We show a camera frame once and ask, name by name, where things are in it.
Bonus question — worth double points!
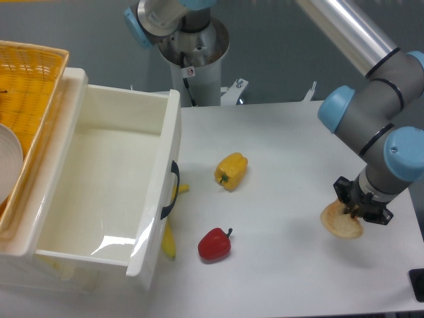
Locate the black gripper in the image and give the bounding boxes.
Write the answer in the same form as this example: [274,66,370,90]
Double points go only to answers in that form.
[333,176,394,225]

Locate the triangle bread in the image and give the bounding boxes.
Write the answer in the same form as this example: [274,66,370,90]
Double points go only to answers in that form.
[320,199,364,239]

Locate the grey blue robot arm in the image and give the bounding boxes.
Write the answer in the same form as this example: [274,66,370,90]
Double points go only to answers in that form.
[124,1,423,225]

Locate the upper white drawer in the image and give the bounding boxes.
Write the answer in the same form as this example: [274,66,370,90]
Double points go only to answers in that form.
[36,85,182,291]

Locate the white drawer cabinet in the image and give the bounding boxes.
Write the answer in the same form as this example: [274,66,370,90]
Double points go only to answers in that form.
[1,68,110,292]

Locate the black object at table edge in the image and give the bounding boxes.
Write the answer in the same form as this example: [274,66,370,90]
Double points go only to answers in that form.
[409,268,424,303]

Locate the yellow bell pepper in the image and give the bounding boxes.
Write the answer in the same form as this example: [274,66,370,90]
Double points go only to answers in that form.
[214,152,248,191]

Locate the red bell pepper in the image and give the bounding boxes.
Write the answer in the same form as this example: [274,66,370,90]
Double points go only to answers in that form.
[197,228,233,260]

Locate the yellow banana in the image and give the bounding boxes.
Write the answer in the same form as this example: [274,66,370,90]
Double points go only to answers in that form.
[161,184,189,260]

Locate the yellow plastic basket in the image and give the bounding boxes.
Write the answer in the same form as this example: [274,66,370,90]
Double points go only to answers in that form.
[1,40,69,232]

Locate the white plate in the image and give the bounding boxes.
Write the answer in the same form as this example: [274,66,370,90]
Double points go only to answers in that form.
[1,125,23,203]

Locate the white metal bracket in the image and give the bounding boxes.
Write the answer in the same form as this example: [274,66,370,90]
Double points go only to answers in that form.
[221,78,249,107]

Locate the black drawer handle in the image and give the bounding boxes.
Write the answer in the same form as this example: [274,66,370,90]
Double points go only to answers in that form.
[160,160,180,220]

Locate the black cable on pedestal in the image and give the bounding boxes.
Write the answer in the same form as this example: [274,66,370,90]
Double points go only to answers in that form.
[180,52,199,107]

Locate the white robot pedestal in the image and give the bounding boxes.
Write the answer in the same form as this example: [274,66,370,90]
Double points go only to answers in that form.
[158,17,230,107]

